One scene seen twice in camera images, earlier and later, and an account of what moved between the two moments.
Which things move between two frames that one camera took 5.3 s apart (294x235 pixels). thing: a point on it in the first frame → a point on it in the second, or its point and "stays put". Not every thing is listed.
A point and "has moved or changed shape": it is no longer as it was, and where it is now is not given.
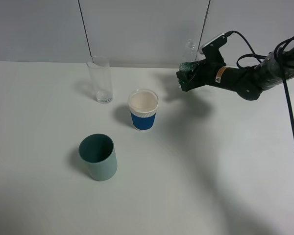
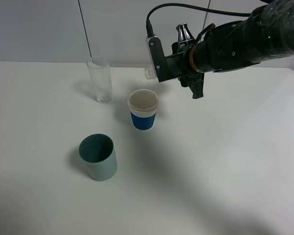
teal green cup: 97,152 stays put
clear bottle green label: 189,60 has moved or changed shape
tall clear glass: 99,67 stays put
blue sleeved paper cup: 143,104 stays put
